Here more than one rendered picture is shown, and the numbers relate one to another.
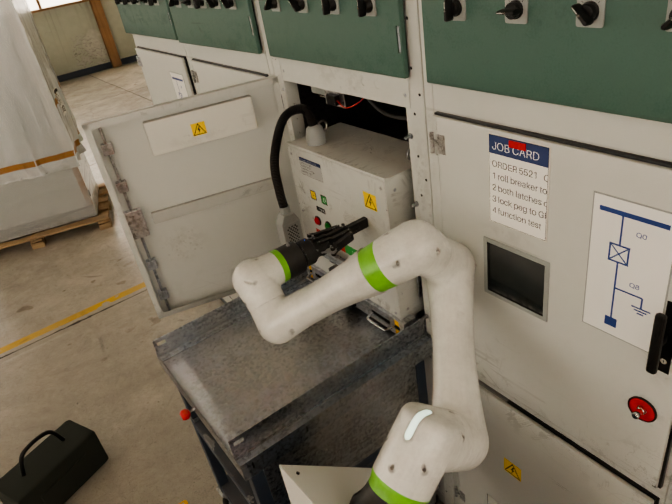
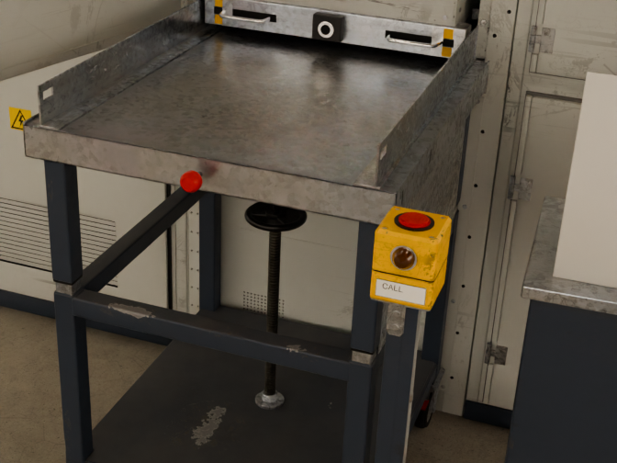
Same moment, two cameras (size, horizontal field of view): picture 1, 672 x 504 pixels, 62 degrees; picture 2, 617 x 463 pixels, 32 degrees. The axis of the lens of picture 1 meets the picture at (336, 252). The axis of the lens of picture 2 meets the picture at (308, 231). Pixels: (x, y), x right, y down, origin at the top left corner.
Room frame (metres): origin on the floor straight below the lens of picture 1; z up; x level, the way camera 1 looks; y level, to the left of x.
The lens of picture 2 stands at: (0.00, 1.34, 1.48)
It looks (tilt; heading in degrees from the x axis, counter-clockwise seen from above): 27 degrees down; 320
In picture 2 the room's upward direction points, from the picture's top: 3 degrees clockwise
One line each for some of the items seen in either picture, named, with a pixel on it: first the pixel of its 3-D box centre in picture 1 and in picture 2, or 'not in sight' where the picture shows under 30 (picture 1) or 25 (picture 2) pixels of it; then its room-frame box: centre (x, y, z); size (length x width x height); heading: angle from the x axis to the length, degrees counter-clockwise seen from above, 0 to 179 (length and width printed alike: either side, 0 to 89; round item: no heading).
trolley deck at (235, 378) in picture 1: (289, 352); (279, 104); (1.42, 0.21, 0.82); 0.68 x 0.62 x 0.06; 121
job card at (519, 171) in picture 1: (516, 187); not in sight; (1.04, -0.39, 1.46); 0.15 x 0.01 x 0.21; 31
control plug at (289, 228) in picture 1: (291, 234); not in sight; (1.70, 0.14, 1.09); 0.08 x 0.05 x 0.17; 121
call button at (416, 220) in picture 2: not in sight; (414, 223); (0.82, 0.46, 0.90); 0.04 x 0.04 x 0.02
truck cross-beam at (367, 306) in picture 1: (356, 293); (333, 23); (1.56, -0.04, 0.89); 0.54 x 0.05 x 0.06; 31
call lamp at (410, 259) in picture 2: not in sight; (402, 260); (0.79, 0.50, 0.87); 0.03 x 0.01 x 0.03; 31
